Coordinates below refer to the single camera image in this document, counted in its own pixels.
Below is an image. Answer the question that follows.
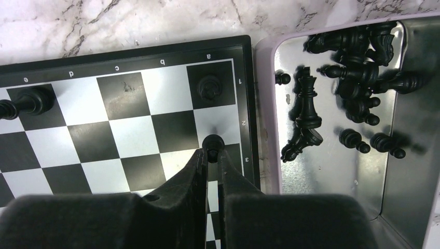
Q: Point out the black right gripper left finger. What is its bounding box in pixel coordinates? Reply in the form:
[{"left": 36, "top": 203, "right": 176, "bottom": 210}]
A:
[{"left": 1, "top": 149, "right": 208, "bottom": 248}]

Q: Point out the black king on board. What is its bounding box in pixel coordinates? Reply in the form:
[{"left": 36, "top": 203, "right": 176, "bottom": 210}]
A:
[{"left": 1, "top": 87, "right": 56, "bottom": 120}]

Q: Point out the black pawn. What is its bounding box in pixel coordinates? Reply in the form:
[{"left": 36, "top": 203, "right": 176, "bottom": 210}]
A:
[
  {"left": 202, "top": 134, "right": 225, "bottom": 163},
  {"left": 339, "top": 129, "right": 371, "bottom": 154},
  {"left": 370, "top": 133, "right": 406, "bottom": 159}
]

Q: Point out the pile of black chess pieces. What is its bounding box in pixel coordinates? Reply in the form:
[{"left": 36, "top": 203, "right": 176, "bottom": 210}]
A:
[{"left": 274, "top": 21, "right": 428, "bottom": 162}]

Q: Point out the black rook on corner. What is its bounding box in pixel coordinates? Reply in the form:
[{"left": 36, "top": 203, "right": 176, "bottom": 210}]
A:
[{"left": 197, "top": 75, "right": 223, "bottom": 102}]

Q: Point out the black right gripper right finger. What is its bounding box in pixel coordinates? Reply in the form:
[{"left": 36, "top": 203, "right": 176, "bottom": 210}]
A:
[{"left": 218, "top": 150, "right": 378, "bottom": 248}]

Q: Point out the pink tin tray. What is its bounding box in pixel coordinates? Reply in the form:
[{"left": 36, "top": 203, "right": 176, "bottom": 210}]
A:
[{"left": 254, "top": 13, "right": 439, "bottom": 248}]

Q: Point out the black and silver chessboard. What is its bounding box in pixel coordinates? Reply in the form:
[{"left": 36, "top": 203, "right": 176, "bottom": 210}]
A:
[{"left": 1, "top": 35, "right": 260, "bottom": 248}]

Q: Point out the black queen in tray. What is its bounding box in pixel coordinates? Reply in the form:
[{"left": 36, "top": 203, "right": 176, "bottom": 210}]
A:
[{"left": 295, "top": 67, "right": 322, "bottom": 129}]

